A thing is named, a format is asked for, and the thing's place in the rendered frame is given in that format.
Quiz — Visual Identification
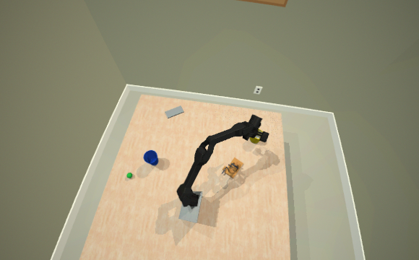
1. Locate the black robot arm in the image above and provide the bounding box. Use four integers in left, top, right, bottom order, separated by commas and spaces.
177, 114, 262, 207

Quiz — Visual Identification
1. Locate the yellow mug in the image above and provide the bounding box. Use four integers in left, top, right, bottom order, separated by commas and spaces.
250, 129, 262, 144

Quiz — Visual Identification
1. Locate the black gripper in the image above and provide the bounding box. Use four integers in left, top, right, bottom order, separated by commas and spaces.
252, 131, 269, 142

